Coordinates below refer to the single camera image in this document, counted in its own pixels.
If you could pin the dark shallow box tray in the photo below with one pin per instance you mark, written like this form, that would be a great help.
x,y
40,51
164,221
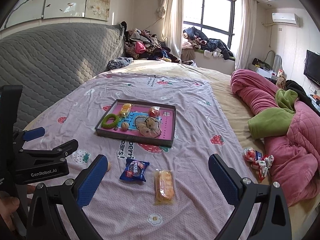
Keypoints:
x,y
135,142

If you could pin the dark garment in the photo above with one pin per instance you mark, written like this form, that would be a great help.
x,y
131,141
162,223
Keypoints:
x,y
297,87

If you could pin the white window seat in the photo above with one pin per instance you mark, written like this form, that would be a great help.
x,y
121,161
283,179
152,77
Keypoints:
x,y
215,66

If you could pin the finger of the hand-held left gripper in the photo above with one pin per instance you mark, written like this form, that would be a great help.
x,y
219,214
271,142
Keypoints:
x,y
35,133
57,150

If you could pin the grey quilted headboard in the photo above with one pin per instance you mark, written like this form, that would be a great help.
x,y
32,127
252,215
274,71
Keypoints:
x,y
50,60

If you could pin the yellow snack packet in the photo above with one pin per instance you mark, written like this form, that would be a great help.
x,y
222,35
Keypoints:
x,y
125,109

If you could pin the dark blue patterned cloth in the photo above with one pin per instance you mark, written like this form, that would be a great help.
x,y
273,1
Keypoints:
x,y
120,63

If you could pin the window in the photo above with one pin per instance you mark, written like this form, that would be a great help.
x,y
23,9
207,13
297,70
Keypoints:
x,y
215,10

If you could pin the pink quilt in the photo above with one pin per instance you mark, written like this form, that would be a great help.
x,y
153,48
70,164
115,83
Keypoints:
x,y
252,90

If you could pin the black television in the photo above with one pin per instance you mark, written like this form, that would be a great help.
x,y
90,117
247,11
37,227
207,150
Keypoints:
x,y
312,67

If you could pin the white air conditioner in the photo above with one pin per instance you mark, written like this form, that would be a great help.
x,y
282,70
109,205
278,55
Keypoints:
x,y
285,18

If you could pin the black bag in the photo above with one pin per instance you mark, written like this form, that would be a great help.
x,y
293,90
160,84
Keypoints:
x,y
260,63

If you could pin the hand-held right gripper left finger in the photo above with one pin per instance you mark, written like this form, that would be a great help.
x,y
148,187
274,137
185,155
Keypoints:
x,y
92,181

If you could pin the red wrapped candy ball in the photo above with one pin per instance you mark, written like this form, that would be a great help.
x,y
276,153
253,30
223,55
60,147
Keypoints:
x,y
153,112

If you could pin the green fleece blanket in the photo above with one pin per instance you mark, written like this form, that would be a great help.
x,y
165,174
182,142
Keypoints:
x,y
270,125

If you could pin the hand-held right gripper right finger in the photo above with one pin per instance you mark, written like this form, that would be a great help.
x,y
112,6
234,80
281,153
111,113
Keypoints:
x,y
222,181

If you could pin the pink strawberry printed sheet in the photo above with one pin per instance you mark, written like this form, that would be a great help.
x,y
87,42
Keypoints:
x,y
190,170

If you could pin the clothes pile on windowsill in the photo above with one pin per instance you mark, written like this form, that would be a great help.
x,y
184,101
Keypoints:
x,y
207,43

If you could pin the yellow cracker packet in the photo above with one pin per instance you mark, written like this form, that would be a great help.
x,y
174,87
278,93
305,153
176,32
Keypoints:
x,y
164,187

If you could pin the clothes pile beside headboard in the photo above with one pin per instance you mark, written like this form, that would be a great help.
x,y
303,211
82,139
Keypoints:
x,y
145,45

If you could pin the red candy packet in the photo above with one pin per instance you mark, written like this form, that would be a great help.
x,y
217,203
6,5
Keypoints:
x,y
251,153

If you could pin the floral wall painting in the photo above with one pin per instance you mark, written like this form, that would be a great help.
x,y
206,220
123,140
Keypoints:
x,y
62,0

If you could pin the cream curtain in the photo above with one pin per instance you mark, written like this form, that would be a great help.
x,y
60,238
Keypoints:
x,y
246,32
172,17

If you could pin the blue cookie packet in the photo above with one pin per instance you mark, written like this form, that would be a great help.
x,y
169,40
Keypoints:
x,y
135,170

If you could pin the person's left hand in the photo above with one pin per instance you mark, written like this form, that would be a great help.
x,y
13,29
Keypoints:
x,y
8,205

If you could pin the white standing fan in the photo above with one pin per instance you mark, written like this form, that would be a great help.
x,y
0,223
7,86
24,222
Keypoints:
x,y
276,61

